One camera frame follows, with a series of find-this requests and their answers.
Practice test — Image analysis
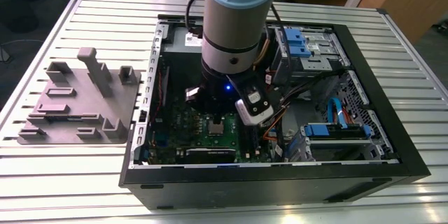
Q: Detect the copper braided hose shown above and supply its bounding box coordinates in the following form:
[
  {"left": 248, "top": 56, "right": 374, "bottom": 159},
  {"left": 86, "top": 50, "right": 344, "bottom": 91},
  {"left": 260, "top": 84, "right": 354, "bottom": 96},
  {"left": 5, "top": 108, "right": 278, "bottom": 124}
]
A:
[{"left": 256, "top": 37, "right": 273, "bottom": 67}]

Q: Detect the RAM stick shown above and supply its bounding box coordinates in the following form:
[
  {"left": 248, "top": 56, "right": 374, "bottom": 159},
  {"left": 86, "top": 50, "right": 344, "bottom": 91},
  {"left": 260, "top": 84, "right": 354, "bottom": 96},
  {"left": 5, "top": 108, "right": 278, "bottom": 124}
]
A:
[{"left": 26, "top": 113, "right": 100, "bottom": 123}]

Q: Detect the black PC case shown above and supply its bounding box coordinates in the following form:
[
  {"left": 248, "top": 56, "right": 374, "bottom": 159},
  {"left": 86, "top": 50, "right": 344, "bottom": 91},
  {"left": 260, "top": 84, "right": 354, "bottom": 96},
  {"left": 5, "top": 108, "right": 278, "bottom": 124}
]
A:
[{"left": 117, "top": 13, "right": 432, "bottom": 211}]

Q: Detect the wooden cabinet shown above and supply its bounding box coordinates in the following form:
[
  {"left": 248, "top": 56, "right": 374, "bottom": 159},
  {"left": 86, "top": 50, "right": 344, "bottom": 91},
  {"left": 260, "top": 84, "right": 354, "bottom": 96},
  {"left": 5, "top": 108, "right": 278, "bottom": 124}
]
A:
[{"left": 358, "top": 0, "right": 448, "bottom": 44}]

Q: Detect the blue data wire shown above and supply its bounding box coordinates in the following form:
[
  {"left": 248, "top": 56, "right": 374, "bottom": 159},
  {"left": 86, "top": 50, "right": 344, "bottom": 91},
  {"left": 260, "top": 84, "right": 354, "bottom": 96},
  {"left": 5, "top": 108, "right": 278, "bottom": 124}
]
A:
[{"left": 326, "top": 97, "right": 352, "bottom": 130}]

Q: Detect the black chair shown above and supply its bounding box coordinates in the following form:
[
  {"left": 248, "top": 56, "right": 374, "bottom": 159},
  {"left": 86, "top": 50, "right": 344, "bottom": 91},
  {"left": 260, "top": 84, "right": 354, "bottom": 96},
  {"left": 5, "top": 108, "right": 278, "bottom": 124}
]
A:
[{"left": 0, "top": 0, "right": 45, "bottom": 34}]

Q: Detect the CPU socket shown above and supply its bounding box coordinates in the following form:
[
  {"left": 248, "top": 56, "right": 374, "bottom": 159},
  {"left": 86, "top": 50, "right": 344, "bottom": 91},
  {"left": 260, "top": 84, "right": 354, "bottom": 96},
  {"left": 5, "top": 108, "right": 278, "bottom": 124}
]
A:
[{"left": 205, "top": 119, "right": 229, "bottom": 137}]

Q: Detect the blue plastic drive bracket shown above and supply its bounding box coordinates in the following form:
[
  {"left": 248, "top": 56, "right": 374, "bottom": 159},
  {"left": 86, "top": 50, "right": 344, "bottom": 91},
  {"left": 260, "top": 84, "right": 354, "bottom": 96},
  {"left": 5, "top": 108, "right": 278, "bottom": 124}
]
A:
[{"left": 284, "top": 28, "right": 313, "bottom": 58}]

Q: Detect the black wire bundle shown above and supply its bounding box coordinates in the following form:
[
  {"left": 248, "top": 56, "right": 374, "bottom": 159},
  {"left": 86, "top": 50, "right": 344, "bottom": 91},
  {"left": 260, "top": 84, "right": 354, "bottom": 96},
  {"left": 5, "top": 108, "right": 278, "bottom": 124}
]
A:
[{"left": 260, "top": 68, "right": 350, "bottom": 128}]

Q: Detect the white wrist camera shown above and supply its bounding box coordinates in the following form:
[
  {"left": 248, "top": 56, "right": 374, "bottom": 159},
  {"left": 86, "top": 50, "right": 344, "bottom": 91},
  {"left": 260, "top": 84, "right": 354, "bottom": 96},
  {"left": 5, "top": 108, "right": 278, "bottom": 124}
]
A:
[{"left": 233, "top": 87, "right": 274, "bottom": 127}]

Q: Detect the black case fan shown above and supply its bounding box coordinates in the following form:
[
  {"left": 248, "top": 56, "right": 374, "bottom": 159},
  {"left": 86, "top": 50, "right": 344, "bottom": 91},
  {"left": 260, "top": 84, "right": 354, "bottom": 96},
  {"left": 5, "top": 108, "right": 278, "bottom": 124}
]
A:
[{"left": 149, "top": 65, "right": 173, "bottom": 130}]

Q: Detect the black graphics card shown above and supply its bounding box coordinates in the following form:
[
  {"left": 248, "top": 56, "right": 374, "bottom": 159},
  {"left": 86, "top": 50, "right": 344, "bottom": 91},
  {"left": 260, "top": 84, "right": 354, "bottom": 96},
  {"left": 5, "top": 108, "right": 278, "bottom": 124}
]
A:
[{"left": 174, "top": 146, "right": 236, "bottom": 164}]

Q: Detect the tall grey disk bay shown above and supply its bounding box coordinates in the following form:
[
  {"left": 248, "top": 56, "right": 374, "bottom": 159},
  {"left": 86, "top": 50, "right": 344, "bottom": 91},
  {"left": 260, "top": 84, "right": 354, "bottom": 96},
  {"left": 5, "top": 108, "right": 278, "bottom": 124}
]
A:
[{"left": 272, "top": 27, "right": 352, "bottom": 86}]

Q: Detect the grey power supply unit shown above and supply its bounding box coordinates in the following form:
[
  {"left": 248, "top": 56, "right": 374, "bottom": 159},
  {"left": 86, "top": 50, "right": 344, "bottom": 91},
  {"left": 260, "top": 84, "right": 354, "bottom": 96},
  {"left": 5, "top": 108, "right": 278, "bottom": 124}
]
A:
[{"left": 161, "top": 26, "right": 205, "bottom": 97}]

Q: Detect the pale blue flat wire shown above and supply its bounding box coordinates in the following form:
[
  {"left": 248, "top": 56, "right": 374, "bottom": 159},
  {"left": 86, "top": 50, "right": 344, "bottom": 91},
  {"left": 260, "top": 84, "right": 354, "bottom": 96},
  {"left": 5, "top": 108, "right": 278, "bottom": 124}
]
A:
[{"left": 284, "top": 138, "right": 298, "bottom": 162}]

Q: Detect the low grey disk bay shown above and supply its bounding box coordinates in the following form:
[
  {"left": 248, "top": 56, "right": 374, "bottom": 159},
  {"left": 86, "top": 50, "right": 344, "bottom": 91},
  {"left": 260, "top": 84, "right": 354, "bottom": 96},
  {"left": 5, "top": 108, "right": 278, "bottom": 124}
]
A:
[{"left": 298, "top": 122, "right": 396, "bottom": 162}]

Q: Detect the green motherboard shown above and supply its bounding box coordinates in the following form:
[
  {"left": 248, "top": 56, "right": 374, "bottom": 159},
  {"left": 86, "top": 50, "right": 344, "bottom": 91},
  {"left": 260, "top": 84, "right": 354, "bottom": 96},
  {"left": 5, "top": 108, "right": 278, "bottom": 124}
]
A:
[{"left": 144, "top": 94, "right": 277, "bottom": 165}]

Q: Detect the CPU with silver top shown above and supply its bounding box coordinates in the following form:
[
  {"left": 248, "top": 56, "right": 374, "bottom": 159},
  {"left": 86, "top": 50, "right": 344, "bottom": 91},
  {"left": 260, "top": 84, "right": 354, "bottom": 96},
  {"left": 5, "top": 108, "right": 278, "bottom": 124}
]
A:
[{"left": 208, "top": 122, "right": 225, "bottom": 135}]

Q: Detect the orange wire bundle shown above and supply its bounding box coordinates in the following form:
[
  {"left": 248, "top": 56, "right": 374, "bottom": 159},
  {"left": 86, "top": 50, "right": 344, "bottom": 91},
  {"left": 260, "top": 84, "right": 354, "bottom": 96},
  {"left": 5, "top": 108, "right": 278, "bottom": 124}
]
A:
[{"left": 260, "top": 125, "right": 281, "bottom": 141}]

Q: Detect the hard disk in blue carrier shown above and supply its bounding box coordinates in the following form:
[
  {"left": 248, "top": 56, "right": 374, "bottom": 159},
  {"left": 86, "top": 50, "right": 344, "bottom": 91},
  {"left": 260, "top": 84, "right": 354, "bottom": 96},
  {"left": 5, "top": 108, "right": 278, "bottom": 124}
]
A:
[{"left": 302, "top": 123, "right": 372, "bottom": 141}]

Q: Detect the black RAM slot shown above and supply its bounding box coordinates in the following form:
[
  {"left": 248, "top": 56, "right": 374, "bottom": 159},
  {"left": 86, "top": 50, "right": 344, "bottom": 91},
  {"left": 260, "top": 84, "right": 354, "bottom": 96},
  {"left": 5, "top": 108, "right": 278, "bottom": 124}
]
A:
[
  {"left": 242, "top": 125, "right": 252, "bottom": 157},
  {"left": 253, "top": 124, "right": 262, "bottom": 157},
  {"left": 248, "top": 125, "right": 257, "bottom": 157},
  {"left": 237, "top": 124, "right": 248, "bottom": 157}
]

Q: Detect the red data wire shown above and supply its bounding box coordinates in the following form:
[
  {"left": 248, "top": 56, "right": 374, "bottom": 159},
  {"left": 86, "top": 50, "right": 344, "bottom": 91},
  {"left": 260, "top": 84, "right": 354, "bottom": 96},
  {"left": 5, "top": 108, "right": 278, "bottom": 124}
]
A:
[{"left": 336, "top": 104, "right": 352, "bottom": 128}]

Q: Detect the grey parts rack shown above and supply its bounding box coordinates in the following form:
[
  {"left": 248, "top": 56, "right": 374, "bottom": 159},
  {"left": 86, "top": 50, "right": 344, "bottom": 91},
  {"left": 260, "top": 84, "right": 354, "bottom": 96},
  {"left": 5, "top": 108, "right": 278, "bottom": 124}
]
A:
[{"left": 16, "top": 47, "right": 144, "bottom": 146}]

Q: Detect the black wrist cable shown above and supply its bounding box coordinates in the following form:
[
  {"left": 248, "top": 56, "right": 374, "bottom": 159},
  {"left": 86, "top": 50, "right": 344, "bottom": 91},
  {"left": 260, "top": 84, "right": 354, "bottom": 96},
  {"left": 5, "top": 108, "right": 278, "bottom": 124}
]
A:
[{"left": 185, "top": 0, "right": 206, "bottom": 40}]

